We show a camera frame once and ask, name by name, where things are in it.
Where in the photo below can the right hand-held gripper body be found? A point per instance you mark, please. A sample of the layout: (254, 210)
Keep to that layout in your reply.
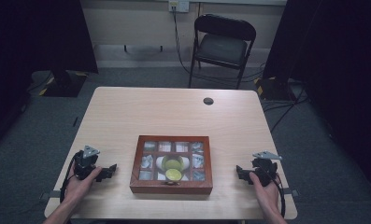
(264, 169)

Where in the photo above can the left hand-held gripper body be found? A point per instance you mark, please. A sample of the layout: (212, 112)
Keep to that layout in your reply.
(83, 165)

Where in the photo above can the wooden box with glass lid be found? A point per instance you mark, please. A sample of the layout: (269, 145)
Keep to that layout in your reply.
(170, 187)

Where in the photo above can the person's left hand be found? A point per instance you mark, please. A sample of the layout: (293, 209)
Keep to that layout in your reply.
(77, 188)

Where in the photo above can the person's right hand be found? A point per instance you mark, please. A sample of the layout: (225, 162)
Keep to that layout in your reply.
(268, 197)

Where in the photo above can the small black floor object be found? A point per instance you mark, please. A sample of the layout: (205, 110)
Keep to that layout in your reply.
(75, 121)

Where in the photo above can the set of silver foil packets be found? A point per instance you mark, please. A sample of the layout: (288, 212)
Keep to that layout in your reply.
(197, 160)

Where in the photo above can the white paper piece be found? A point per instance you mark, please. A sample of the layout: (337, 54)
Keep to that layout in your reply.
(159, 162)
(186, 163)

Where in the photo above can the black stand base, striped tape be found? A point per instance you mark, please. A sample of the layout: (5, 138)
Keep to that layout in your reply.
(64, 84)
(272, 88)

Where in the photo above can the black folding chair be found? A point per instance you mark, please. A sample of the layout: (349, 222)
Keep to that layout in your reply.
(222, 48)

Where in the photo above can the dark curtain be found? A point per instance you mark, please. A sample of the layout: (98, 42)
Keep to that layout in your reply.
(33, 37)
(335, 62)

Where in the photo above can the grey table bracket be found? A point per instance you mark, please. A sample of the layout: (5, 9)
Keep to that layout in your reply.
(50, 194)
(292, 192)

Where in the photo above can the white wall socket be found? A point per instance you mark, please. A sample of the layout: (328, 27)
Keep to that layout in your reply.
(179, 5)

